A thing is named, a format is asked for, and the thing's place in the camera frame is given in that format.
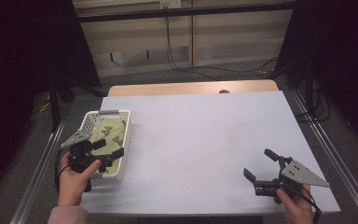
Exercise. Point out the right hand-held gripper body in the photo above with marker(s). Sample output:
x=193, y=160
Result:
x=298, y=175

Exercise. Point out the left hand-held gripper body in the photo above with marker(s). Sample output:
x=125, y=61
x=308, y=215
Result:
x=79, y=152

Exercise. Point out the green rabbit print cloth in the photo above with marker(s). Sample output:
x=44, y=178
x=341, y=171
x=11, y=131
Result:
x=110, y=132

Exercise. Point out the white perforated plastic basket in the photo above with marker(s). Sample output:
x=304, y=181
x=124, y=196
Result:
x=90, y=124

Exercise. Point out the person's right hand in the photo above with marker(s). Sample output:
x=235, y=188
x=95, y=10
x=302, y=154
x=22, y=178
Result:
x=298, y=210

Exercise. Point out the person's left hand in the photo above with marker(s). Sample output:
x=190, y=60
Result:
x=73, y=186

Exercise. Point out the black stand legs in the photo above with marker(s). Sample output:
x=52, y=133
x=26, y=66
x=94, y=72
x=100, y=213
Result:
x=54, y=105

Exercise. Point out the white table mat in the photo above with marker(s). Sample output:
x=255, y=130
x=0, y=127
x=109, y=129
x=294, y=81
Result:
x=183, y=149

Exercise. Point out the dark round table grommet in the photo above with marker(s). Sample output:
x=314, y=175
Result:
x=224, y=91

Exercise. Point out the wooden table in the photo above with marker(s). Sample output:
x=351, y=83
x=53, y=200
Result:
x=167, y=88

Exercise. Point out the black curtain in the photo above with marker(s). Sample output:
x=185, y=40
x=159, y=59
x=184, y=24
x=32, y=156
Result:
x=18, y=62
x=341, y=46

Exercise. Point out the black horizontal bar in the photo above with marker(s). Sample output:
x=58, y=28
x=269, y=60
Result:
x=199, y=11

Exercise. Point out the metal floor rail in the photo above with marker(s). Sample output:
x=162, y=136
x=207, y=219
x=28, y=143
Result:
x=37, y=174
x=338, y=161

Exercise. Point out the white wall socket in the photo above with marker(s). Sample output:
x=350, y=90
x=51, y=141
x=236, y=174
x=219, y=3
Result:
x=170, y=3

